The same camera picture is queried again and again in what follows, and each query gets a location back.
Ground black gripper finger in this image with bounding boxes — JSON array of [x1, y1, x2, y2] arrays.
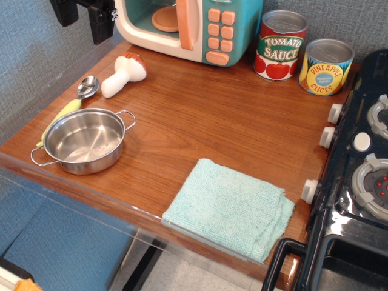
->
[[50, 0, 79, 27], [87, 0, 118, 45]]

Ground light blue cloth napkin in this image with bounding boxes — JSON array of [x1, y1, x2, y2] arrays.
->
[[162, 159, 295, 263]]

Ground toy mushroom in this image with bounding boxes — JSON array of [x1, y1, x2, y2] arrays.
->
[[101, 52, 148, 98]]

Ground orange microwave turntable plate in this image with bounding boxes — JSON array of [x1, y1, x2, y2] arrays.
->
[[152, 6, 178, 32]]

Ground teal toy microwave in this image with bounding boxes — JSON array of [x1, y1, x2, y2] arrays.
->
[[115, 1, 263, 67]]

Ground small steel pot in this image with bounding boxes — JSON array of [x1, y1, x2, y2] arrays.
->
[[30, 108, 136, 175]]

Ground tomato sauce can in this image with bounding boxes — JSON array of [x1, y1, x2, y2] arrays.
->
[[254, 10, 308, 81]]

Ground pineapple slices can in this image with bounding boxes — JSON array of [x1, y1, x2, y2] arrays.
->
[[299, 39, 355, 96]]

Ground white stove knob upper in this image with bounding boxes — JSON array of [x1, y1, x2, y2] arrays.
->
[[327, 104, 343, 125]]

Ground white stove knob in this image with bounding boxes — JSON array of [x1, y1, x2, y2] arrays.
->
[[301, 179, 318, 205], [327, 104, 343, 125], [319, 127, 335, 149]]

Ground white stove knob middle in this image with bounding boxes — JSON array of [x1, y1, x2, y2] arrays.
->
[[319, 127, 335, 149]]

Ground white stove knob lower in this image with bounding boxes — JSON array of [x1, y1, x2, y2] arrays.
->
[[301, 179, 318, 205]]

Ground orange object at corner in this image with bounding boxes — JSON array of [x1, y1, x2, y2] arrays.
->
[[14, 279, 42, 291]]

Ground white round stove button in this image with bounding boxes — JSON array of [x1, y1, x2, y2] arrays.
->
[[353, 132, 371, 152]]

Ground black toy stove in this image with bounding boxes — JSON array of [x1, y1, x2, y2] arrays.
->
[[261, 48, 388, 291]]

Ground spoon with yellow handle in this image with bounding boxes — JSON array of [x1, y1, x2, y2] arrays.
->
[[36, 76, 99, 147]]

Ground black oven door handle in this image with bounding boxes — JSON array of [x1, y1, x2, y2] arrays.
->
[[261, 238, 307, 291]]

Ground grey burner ring upper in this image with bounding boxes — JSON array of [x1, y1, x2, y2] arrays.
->
[[367, 93, 388, 141]]

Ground grey burner ring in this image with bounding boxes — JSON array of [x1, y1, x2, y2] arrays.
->
[[351, 153, 388, 221], [367, 93, 388, 141]]

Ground grey burner ring lower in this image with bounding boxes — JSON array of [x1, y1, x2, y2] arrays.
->
[[351, 153, 388, 221]]

